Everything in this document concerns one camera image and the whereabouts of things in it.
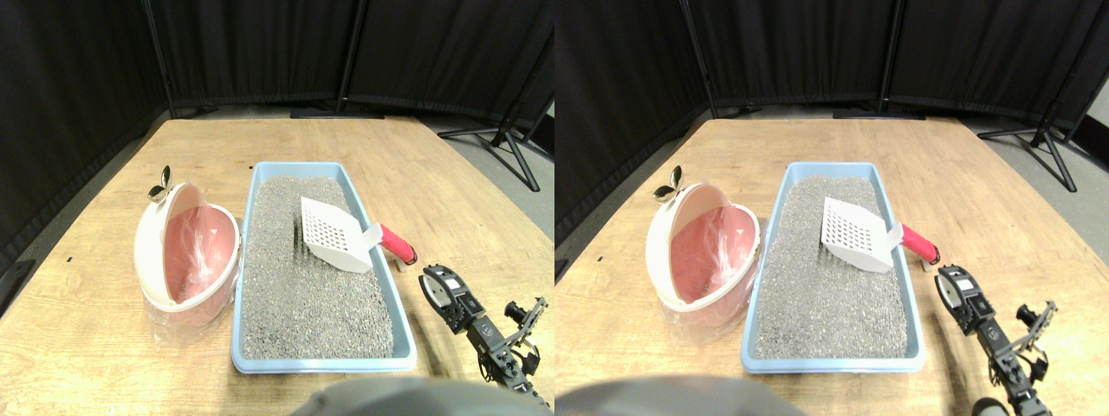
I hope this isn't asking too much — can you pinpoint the curtain stand pole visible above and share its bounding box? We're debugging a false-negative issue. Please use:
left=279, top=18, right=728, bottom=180
left=678, top=0, right=755, bottom=120
left=833, top=0, right=927, bottom=120
left=137, top=0, right=217, bottom=120
left=289, top=0, right=386, bottom=120

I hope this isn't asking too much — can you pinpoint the blue litter tray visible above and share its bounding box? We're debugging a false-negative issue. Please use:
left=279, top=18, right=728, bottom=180
left=740, top=160, right=927, bottom=375
left=230, top=160, right=418, bottom=375

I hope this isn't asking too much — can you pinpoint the white scoop with red handle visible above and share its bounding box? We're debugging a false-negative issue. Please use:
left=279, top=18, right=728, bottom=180
left=820, top=196, right=942, bottom=275
left=299, top=195, right=419, bottom=276

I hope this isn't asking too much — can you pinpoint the white bin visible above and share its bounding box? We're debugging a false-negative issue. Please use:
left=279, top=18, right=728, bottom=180
left=645, top=164, right=764, bottom=345
left=133, top=164, right=243, bottom=348

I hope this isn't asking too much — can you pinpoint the curtain stand tripod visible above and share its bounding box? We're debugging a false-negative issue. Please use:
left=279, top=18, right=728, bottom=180
left=438, top=39, right=555, bottom=193
left=978, top=0, right=1094, bottom=194

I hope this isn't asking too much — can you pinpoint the black bracket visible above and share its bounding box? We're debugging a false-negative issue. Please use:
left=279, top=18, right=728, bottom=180
left=1015, top=300, right=1059, bottom=358
left=504, top=296, right=550, bottom=358

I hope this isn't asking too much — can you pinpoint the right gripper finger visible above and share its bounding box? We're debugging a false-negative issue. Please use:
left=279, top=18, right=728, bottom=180
left=935, top=263, right=996, bottom=332
left=419, top=264, right=479, bottom=330

